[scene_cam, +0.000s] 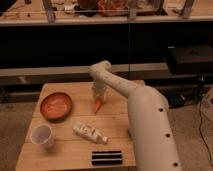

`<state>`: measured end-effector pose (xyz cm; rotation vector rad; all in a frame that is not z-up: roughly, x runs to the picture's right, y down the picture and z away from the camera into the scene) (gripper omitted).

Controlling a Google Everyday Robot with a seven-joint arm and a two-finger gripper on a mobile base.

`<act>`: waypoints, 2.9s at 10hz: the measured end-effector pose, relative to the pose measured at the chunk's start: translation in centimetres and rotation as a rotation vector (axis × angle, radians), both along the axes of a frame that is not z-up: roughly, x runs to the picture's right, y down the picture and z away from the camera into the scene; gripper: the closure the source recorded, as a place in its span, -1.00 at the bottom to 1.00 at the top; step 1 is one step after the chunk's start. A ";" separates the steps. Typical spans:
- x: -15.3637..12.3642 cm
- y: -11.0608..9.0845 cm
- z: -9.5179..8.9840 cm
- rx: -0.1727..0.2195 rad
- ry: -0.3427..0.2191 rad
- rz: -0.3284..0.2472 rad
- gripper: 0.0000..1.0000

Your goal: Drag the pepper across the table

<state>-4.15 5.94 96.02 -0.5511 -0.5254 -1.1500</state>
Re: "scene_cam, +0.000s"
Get orange pepper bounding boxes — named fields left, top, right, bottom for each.
left=94, top=98, right=103, bottom=113

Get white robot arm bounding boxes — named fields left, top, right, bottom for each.
left=89, top=61, right=183, bottom=171

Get white plastic bottle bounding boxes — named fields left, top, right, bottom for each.
left=73, top=122, right=108, bottom=144

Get orange bowl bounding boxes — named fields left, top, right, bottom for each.
left=40, top=92, right=73, bottom=120

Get wooden table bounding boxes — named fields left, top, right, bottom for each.
left=16, top=82, right=135, bottom=171

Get black striped block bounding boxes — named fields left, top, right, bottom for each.
left=91, top=151, right=123, bottom=165

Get white cup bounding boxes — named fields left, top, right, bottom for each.
left=30, top=124, right=54, bottom=149

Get black box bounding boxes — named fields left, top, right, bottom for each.
left=165, top=45, right=213, bottom=74

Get black cable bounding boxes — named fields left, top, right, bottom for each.
left=197, top=99, right=213, bottom=158

